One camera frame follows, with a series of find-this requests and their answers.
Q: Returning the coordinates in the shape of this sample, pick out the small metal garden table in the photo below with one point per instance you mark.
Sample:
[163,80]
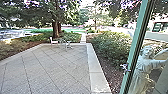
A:
[66,43]

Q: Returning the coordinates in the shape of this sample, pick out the green glass door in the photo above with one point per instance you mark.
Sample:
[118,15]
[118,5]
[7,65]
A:
[140,46]

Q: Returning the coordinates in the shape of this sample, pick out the large garden tree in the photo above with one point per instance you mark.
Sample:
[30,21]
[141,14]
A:
[55,28]

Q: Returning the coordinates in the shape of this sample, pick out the small white garden bench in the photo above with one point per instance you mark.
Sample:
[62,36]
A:
[53,41]

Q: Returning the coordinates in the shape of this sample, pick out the white garden statue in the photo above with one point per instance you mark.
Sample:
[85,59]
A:
[143,71]

